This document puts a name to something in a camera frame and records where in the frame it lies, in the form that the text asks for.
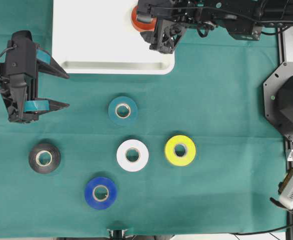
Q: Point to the red tape roll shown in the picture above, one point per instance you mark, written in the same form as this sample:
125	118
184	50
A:
140	26

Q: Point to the white tape roll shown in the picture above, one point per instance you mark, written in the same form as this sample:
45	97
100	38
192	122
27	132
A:
132	155

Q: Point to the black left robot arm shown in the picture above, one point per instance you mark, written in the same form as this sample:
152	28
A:
20	64

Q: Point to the white plastic case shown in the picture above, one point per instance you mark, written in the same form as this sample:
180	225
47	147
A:
97	37

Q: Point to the blue tape roll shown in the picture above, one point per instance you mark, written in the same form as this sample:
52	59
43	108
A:
100	193

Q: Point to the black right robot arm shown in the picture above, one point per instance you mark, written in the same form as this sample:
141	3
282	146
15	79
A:
243	19

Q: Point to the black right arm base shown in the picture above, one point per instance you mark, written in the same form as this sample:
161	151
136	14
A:
278	99

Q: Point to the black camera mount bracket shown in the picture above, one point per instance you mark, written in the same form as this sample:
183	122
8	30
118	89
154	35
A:
117	234

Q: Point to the black tape roll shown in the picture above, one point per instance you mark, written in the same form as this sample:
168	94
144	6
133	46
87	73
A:
44	158

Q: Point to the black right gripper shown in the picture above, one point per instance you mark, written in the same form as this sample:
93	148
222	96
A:
173	18

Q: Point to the yellow tape roll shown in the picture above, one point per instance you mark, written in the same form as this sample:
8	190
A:
180	150

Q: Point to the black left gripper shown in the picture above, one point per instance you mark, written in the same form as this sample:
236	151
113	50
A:
19	71

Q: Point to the green tape roll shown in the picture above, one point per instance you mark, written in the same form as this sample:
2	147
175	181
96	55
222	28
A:
123	111

